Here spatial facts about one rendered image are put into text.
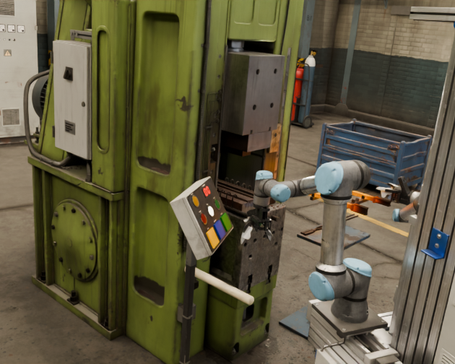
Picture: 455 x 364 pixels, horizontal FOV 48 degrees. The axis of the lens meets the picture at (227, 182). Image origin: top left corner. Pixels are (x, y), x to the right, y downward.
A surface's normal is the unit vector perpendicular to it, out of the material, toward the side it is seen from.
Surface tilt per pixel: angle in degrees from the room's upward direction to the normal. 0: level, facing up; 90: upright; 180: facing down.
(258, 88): 90
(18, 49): 90
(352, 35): 90
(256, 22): 90
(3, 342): 0
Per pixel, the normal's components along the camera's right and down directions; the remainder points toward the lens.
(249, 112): 0.75, 0.26
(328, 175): -0.84, -0.04
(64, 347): 0.08, -0.95
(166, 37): -0.66, 0.16
